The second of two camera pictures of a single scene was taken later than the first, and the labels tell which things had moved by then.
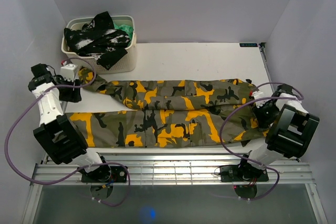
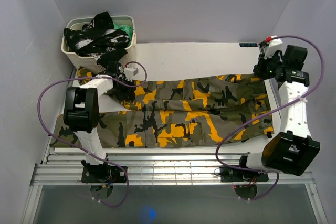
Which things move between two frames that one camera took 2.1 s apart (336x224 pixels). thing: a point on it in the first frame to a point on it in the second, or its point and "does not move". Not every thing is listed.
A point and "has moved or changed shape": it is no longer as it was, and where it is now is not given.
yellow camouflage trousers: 167,113 has moved or changed shape
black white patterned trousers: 99,39 does not move
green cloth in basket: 128,29 does not move
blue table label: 248,45 does not move
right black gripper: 262,121 to 260,69
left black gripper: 73,96 to 127,95
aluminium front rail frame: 174,170 does not move
